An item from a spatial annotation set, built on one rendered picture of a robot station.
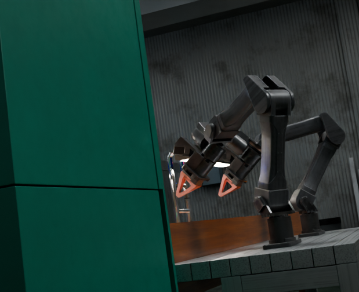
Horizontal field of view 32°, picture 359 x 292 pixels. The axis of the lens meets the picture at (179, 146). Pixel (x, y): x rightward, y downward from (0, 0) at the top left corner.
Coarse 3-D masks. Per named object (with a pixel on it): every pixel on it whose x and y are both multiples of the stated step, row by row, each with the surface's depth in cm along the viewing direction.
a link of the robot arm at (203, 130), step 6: (198, 126) 194; (204, 126) 192; (210, 126) 183; (192, 132) 196; (198, 132) 194; (204, 132) 186; (210, 132) 184; (192, 138) 197; (198, 138) 193; (204, 138) 191; (210, 138) 185; (222, 138) 188; (228, 138) 189; (198, 144) 193
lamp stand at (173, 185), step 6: (168, 156) 291; (168, 162) 291; (180, 162) 305; (168, 168) 291; (180, 168) 305; (174, 174) 291; (174, 180) 290; (186, 180) 304; (174, 186) 289; (186, 186) 303; (174, 192) 289; (174, 198) 288; (186, 198) 302; (174, 204) 288; (186, 204) 302; (174, 210) 288; (180, 210) 291; (186, 210) 297
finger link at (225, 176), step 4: (224, 176) 224; (228, 176) 223; (224, 180) 224; (228, 180) 224; (232, 180) 223; (232, 184) 223; (220, 188) 226; (232, 188) 223; (236, 188) 224; (220, 192) 226; (224, 192) 225; (228, 192) 224; (220, 196) 226
